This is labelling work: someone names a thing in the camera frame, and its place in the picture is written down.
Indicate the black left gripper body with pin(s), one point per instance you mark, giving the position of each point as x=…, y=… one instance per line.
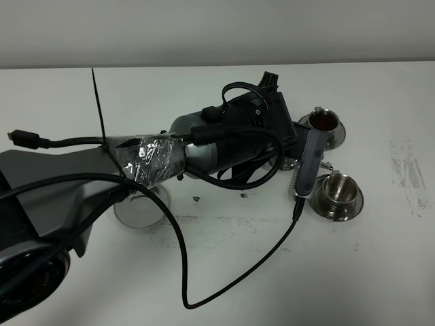
x=262, y=109

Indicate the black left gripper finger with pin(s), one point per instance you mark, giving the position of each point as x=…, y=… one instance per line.
x=269, y=82

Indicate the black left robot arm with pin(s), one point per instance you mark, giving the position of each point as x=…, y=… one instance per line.
x=53, y=191

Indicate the far stainless steel teacup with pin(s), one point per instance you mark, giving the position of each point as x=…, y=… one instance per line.
x=326, y=121

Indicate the stainless steel teacup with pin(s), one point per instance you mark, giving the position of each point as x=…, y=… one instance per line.
x=337, y=192
x=326, y=121

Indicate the far stainless steel saucer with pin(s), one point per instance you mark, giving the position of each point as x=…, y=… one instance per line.
x=340, y=133

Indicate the stainless steel saucer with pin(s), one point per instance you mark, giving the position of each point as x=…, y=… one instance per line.
x=337, y=216
x=340, y=133

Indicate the near stainless steel saucer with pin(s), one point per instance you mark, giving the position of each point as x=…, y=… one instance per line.
x=337, y=216

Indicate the near stainless steel teacup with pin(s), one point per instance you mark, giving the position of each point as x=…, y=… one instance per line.
x=337, y=192

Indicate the stainless steel teapot coaster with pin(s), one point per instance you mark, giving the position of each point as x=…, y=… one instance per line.
x=137, y=211

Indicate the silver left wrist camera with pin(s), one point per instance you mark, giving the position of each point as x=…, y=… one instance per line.
x=308, y=153

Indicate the black cable tie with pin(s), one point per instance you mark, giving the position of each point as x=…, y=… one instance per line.
x=99, y=109

